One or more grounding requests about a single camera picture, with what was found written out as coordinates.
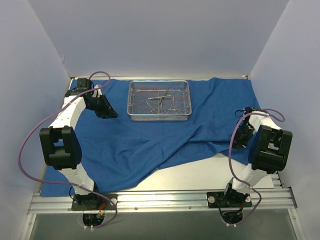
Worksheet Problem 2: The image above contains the steel mesh instrument tray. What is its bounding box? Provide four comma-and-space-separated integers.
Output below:
127, 80, 192, 121

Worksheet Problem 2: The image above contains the blue surgical cloth wrap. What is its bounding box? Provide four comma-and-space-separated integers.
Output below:
39, 77, 263, 198

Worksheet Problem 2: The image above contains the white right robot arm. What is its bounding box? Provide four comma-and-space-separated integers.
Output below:
222, 106, 293, 207

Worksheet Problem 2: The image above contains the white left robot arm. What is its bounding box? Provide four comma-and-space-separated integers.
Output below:
39, 78, 119, 210

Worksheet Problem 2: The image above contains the steel surgical clamp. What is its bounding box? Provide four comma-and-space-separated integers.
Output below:
165, 95, 179, 114

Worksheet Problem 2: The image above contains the aluminium right side rail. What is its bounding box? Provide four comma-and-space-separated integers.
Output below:
270, 172, 286, 189

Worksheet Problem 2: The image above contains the aluminium rail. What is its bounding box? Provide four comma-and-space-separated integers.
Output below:
27, 188, 297, 214
270, 172, 286, 189

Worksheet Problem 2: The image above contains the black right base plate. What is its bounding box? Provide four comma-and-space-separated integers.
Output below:
206, 191, 253, 209

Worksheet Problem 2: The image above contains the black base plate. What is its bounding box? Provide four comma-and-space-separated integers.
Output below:
71, 193, 118, 211
206, 191, 253, 209

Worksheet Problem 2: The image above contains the aluminium front rail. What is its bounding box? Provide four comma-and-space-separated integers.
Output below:
27, 188, 297, 214

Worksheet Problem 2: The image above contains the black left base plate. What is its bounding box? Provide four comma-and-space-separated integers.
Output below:
71, 193, 118, 211

